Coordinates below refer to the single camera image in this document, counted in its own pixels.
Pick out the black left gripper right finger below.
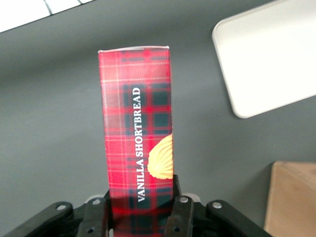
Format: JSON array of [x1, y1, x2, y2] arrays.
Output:
[[164, 174, 272, 237]]

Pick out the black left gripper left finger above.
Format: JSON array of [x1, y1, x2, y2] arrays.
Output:
[[2, 190, 113, 237]]

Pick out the red tartan shortbread cookie box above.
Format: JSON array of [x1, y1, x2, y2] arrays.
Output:
[[97, 45, 175, 237]]

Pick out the beige rectangular tray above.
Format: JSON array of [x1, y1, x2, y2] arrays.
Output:
[[211, 0, 316, 119]]

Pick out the wooden drawer cabinet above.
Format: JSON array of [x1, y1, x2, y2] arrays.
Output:
[[263, 160, 316, 237]]

